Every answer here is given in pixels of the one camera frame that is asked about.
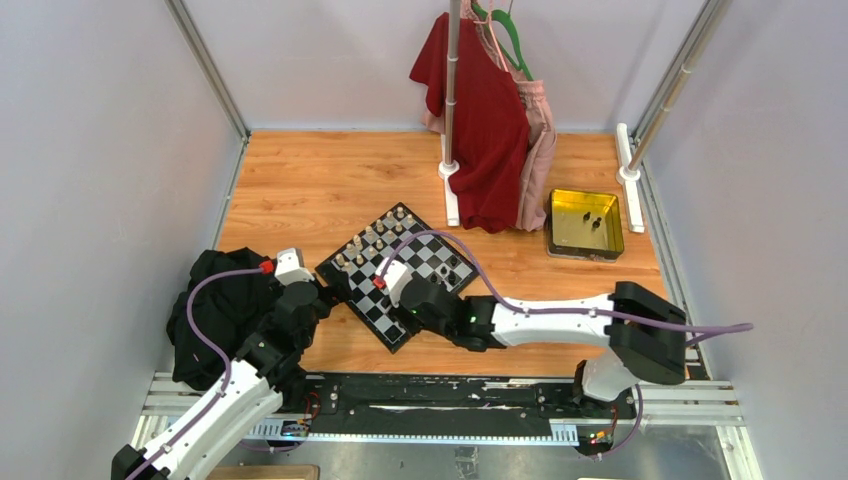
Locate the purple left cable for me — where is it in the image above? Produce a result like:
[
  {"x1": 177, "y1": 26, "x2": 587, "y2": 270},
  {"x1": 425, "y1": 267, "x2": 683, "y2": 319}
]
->
[{"x1": 125, "y1": 267, "x2": 274, "y2": 480}]

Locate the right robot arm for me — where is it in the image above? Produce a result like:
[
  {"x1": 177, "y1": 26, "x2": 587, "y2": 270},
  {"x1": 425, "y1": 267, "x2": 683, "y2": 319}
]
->
[{"x1": 373, "y1": 260, "x2": 686, "y2": 418}]

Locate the green hanger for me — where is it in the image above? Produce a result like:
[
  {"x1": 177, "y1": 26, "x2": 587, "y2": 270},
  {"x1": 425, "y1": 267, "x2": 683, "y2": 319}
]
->
[{"x1": 468, "y1": 0, "x2": 534, "y2": 82}]

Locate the black and white chessboard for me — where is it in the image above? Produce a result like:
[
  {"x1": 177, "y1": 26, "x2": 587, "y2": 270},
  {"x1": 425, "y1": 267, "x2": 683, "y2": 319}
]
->
[{"x1": 320, "y1": 203, "x2": 479, "y2": 353}]

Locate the red shirt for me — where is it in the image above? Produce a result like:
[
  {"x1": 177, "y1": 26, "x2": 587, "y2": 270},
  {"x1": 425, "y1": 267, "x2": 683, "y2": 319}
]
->
[{"x1": 449, "y1": 19, "x2": 529, "y2": 233}]

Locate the yellow tray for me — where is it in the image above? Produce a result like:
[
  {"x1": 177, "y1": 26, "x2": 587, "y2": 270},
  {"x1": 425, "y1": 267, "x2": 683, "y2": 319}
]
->
[{"x1": 546, "y1": 189, "x2": 625, "y2": 262}]

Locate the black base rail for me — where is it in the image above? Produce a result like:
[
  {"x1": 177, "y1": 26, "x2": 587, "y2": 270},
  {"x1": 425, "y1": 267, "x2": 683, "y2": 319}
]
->
[{"x1": 277, "y1": 372, "x2": 637, "y2": 440}]

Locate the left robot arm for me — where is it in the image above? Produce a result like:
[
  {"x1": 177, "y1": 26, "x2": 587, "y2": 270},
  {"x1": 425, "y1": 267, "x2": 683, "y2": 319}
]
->
[{"x1": 111, "y1": 248, "x2": 337, "y2": 479}]

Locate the purple cable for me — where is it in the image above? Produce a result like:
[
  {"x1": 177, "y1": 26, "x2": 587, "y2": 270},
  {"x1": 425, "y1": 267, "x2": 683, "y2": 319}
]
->
[
  {"x1": 374, "y1": 229, "x2": 755, "y2": 458},
  {"x1": 125, "y1": 267, "x2": 274, "y2": 480}
]

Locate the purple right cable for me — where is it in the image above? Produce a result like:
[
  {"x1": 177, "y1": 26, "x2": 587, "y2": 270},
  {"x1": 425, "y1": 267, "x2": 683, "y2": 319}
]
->
[{"x1": 374, "y1": 229, "x2": 755, "y2": 458}]

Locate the white rack base foot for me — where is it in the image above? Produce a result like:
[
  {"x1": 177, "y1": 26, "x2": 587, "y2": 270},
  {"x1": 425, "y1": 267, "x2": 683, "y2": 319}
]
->
[{"x1": 438, "y1": 134, "x2": 461, "y2": 227}]

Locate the pink garment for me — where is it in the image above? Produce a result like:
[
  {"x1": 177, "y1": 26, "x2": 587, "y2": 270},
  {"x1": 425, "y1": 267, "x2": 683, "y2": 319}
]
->
[{"x1": 460, "y1": 1, "x2": 557, "y2": 231}]

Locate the black cloth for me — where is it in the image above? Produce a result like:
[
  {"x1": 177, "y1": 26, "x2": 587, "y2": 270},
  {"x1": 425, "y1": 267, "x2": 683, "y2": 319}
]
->
[{"x1": 166, "y1": 248, "x2": 283, "y2": 391}]

